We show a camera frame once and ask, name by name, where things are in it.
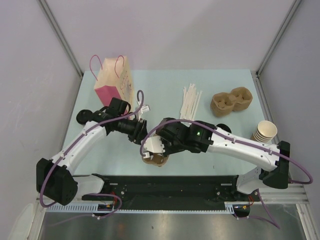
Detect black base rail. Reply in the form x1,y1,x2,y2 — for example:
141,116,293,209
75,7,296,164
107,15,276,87
82,175,259,211

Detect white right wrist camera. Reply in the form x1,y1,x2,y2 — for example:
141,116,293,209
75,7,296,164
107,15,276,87
142,135,165,159

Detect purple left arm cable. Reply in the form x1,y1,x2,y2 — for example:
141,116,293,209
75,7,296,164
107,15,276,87
39,89,146,227

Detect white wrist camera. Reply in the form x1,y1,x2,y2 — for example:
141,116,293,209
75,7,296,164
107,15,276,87
142,135,165,159
135,101,150,120

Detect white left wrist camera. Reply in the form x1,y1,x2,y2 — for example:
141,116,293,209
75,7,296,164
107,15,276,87
135,101,150,120

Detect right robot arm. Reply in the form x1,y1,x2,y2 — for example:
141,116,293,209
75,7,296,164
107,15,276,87
155,117,291,201

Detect brown paper cup stack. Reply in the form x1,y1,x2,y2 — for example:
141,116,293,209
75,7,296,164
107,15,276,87
250,120,278,143

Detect brown pulp cup carrier stack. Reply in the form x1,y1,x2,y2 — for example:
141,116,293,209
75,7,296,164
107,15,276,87
210,87,253,118

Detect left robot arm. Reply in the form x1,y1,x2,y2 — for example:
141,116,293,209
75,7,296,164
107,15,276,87
36,97,147,206

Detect left aluminium frame post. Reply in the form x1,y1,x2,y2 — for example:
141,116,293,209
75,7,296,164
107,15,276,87
36,0,84,79

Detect aluminium frame post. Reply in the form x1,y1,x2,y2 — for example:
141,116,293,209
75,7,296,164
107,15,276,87
255,0,304,78
36,0,84,79

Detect single brown pulp cup carrier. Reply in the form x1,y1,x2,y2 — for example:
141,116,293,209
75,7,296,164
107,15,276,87
141,134,172,168

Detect white wrapped straws bundle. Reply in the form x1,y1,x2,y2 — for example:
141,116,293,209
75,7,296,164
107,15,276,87
179,83,203,121

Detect black cup lid stack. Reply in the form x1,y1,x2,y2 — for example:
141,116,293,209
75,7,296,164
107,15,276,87
216,123,232,133

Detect right aluminium frame post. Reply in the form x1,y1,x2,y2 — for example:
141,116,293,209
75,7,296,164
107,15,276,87
255,0,304,78

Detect pink paper gift bag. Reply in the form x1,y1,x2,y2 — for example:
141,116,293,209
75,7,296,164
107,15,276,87
93,55,134,106

